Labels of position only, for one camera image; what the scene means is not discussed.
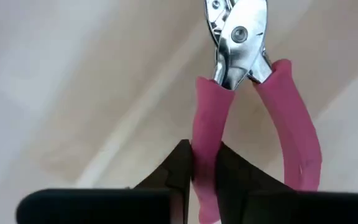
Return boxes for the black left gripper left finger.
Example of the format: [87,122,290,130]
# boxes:
[16,139,193,224]

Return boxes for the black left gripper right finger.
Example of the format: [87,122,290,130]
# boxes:
[216,142,358,224]

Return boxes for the pink handled metal hole punch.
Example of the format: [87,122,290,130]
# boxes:
[191,0,323,224]

